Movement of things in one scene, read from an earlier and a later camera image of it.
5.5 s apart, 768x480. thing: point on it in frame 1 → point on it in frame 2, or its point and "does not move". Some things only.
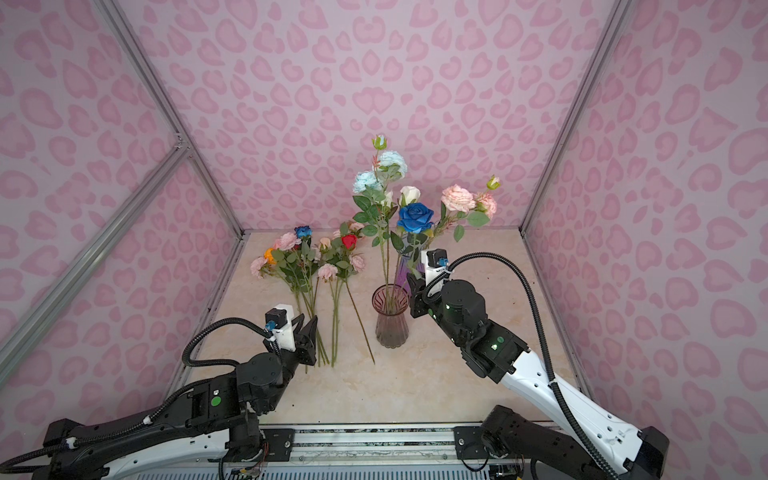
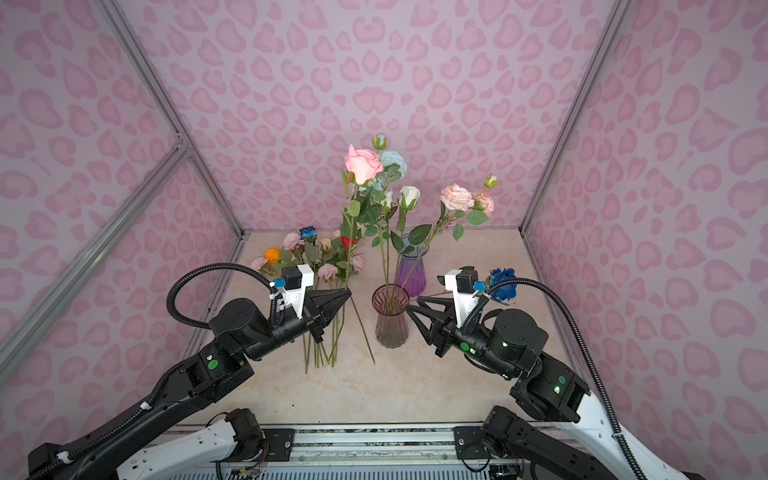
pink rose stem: (459, 203) does not move
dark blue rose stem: (416, 219) → (507, 291)
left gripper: (299, 345) → (306, 318)
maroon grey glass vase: (391, 302) does not move
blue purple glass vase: (403, 269) does not move
